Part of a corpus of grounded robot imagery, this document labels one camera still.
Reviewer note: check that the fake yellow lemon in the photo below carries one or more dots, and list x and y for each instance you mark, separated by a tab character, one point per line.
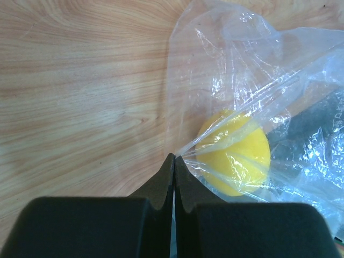
239	168

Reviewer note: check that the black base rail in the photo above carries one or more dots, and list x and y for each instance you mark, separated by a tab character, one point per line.
307	155

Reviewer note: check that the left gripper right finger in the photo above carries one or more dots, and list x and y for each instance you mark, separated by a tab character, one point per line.
207	226

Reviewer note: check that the orange zip top bag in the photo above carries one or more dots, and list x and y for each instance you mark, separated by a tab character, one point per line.
225	60

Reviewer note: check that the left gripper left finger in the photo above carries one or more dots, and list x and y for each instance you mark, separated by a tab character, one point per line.
138	225

